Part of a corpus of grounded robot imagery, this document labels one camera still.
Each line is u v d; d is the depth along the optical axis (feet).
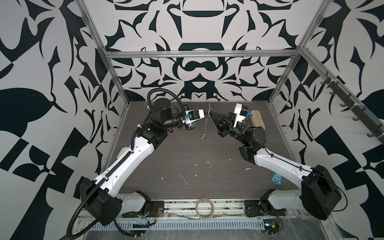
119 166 1.40
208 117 2.01
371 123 1.77
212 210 2.43
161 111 1.62
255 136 1.78
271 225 2.34
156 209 2.40
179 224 2.34
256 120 3.52
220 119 1.93
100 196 1.23
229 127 1.91
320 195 1.36
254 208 2.45
